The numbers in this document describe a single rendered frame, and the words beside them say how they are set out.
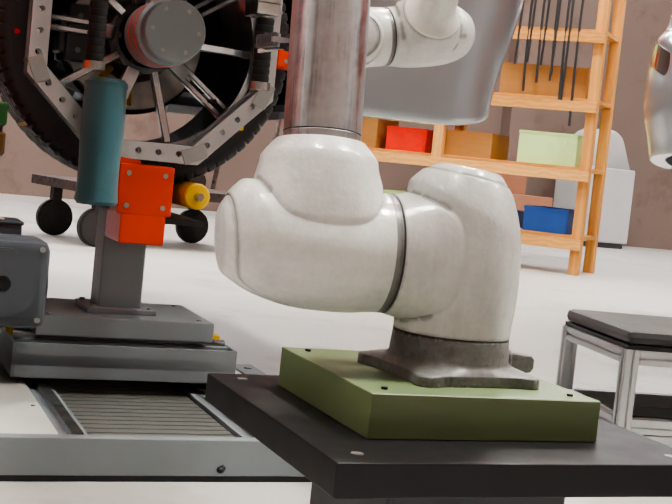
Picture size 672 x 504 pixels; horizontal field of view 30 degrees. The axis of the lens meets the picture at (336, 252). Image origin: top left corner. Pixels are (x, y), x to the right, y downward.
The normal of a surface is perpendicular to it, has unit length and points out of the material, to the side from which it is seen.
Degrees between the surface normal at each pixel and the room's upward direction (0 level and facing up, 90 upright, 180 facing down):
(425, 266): 92
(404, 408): 90
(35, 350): 90
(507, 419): 90
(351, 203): 76
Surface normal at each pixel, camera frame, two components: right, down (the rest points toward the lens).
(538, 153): -0.40, 0.02
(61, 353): 0.36, 0.11
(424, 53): 0.19, 0.82
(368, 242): 0.33, -0.12
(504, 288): 0.66, 0.13
